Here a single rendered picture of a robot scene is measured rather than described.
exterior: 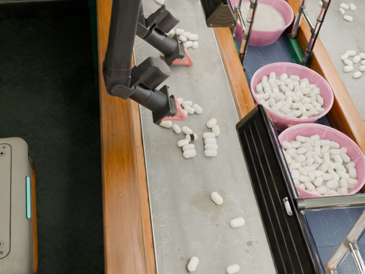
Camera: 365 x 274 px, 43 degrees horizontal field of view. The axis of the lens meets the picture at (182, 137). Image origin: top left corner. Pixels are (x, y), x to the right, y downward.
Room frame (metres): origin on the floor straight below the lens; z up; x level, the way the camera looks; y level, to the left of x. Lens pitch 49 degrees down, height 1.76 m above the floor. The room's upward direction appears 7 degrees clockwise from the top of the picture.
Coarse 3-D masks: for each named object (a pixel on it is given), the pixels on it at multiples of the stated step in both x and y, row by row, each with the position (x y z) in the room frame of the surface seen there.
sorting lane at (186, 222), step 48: (144, 0) 1.56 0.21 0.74; (192, 0) 1.61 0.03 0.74; (144, 48) 1.27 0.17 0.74; (192, 48) 1.31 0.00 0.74; (192, 96) 1.07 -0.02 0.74; (144, 144) 0.85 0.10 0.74; (192, 192) 0.70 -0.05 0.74; (240, 192) 0.72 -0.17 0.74; (192, 240) 0.56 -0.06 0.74; (240, 240) 0.58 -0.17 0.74
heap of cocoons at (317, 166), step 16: (288, 144) 0.91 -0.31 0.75; (304, 144) 0.92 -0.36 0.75; (320, 144) 0.94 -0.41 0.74; (336, 144) 0.94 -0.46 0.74; (288, 160) 0.85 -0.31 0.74; (304, 160) 0.87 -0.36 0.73; (320, 160) 0.87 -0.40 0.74; (336, 160) 0.88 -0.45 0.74; (304, 176) 0.80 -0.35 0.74; (320, 176) 0.82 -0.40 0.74; (336, 176) 0.82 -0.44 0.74; (352, 176) 0.83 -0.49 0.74; (320, 192) 0.76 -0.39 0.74; (336, 192) 0.76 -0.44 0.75
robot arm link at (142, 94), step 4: (140, 84) 0.86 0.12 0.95; (144, 84) 0.86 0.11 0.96; (136, 88) 0.85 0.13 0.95; (140, 88) 0.85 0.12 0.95; (144, 88) 0.86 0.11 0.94; (148, 88) 0.87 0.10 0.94; (136, 92) 0.84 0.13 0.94; (140, 92) 0.85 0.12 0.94; (144, 92) 0.85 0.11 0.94; (148, 92) 0.86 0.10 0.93; (132, 96) 0.84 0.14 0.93; (136, 96) 0.84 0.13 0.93; (140, 96) 0.85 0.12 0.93; (144, 96) 0.85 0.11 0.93; (148, 96) 0.85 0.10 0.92; (136, 100) 0.84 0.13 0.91; (140, 100) 0.84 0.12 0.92; (144, 100) 0.85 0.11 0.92
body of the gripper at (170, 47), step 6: (168, 36) 1.20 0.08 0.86; (174, 36) 1.25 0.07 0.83; (162, 42) 1.17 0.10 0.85; (168, 42) 1.18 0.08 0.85; (174, 42) 1.20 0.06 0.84; (156, 48) 1.17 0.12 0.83; (162, 48) 1.17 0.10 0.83; (168, 48) 1.17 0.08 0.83; (174, 48) 1.18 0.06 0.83; (168, 54) 1.17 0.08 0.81; (174, 54) 1.16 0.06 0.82; (180, 54) 1.16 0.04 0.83; (168, 60) 1.16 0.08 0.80
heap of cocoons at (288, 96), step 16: (272, 80) 1.19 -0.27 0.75; (288, 80) 1.20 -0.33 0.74; (304, 80) 1.21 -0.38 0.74; (256, 96) 1.10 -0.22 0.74; (272, 96) 1.11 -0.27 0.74; (288, 96) 1.12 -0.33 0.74; (304, 96) 1.15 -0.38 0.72; (288, 112) 1.05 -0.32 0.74; (304, 112) 1.06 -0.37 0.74; (320, 112) 1.07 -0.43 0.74
